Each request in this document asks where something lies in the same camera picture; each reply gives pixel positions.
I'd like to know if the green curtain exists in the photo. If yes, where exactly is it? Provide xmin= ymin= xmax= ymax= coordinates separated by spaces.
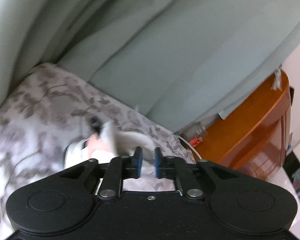
xmin=0 ymin=0 xmax=300 ymax=134

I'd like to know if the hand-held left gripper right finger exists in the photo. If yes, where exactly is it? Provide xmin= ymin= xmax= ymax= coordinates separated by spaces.
xmin=154 ymin=148 xmax=240 ymax=202

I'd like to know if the white sneaker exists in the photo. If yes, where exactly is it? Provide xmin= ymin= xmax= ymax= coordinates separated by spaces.
xmin=64 ymin=116 xmax=198 ymax=180

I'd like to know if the plastic bottle with red label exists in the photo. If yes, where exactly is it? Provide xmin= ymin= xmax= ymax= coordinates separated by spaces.
xmin=182 ymin=121 xmax=212 ymax=147

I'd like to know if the wooden headboard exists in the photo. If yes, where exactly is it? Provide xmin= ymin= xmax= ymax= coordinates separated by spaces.
xmin=206 ymin=69 xmax=293 ymax=182

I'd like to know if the white cable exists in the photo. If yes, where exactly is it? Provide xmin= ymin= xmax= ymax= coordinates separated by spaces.
xmin=178 ymin=134 xmax=203 ymax=161

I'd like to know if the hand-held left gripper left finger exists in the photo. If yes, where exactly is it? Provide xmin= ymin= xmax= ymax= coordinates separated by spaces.
xmin=57 ymin=146 xmax=143 ymax=200

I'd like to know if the floral blanket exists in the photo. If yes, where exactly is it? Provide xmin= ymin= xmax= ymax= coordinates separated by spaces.
xmin=0 ymin=62 xmax=199 ymax=240

